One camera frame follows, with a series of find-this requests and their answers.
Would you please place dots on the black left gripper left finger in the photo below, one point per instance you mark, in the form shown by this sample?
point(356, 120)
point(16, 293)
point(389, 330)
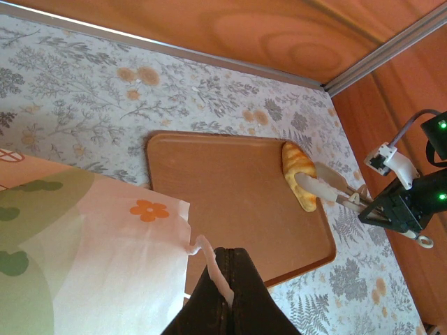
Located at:
point(206, 314)

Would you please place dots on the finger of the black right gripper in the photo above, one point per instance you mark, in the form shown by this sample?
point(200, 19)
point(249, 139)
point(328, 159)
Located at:
point(389, 209)

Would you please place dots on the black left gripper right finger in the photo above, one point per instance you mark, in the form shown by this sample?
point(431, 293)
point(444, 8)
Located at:
point(255, 314)

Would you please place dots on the slim serving tongs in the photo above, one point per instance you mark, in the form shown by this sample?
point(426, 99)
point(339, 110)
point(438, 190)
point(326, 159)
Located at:
point(321, 190)

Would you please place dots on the orange striped fake croissant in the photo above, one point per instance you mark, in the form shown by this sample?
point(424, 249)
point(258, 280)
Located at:
point(297, 160)

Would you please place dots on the white printed paper bag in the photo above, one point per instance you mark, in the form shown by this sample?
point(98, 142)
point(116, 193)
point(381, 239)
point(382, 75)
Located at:
point(104, 261)

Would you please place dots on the brown wooden tray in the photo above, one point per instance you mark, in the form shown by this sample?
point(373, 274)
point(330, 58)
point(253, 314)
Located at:
point(227, 192)

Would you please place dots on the floral table cloth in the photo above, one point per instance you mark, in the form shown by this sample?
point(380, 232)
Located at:
point(104, 87)

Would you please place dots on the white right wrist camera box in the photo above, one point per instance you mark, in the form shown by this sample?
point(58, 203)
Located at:
point(398, 162)

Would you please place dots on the aluminium frame post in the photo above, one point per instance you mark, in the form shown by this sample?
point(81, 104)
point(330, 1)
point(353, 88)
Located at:
point(384, 58)

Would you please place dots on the aluminium frame bar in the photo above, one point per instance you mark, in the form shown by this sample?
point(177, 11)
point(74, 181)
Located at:
point(174, 50)

